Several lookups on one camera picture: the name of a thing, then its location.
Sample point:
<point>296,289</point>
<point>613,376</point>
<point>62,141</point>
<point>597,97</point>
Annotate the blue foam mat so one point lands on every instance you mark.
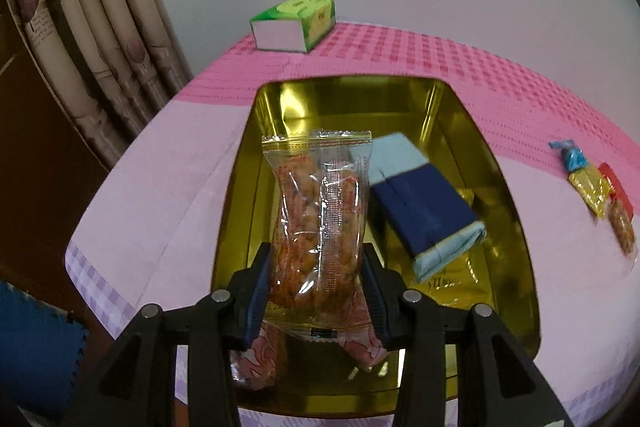
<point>35,347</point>

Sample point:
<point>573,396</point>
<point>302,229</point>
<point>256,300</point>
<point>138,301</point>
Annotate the pink checked tablecloth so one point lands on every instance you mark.
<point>175,182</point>

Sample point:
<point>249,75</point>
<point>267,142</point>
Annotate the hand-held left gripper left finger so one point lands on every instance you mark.
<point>257,292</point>

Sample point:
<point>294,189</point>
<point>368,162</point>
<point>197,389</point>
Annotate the clear packet of orange snacks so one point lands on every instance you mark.
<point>315,217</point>
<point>622,224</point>

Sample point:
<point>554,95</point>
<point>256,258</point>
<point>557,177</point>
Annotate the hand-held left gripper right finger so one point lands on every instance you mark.
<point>372,297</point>

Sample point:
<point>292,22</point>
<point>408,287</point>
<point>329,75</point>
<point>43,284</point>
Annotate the blue candy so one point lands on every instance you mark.
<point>574,158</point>

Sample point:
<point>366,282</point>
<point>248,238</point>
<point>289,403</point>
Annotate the red tin box gold inside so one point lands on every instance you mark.
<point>280,107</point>

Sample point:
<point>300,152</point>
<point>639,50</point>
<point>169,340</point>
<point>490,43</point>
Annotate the light blue and navy packet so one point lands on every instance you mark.
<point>420,207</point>

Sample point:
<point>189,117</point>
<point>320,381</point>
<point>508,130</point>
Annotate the beige patterned curtain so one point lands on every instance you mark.
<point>100,32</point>

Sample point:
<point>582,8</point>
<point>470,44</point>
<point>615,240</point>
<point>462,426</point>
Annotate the brown wooden door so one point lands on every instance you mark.
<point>40,182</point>

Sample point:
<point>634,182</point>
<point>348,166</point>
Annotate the pink floral snack packet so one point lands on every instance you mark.
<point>367,349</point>
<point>255,359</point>

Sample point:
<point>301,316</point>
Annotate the small yellow snack packet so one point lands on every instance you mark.
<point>590,187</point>

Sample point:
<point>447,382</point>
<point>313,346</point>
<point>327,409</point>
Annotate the green tissue box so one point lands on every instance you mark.
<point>280,34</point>

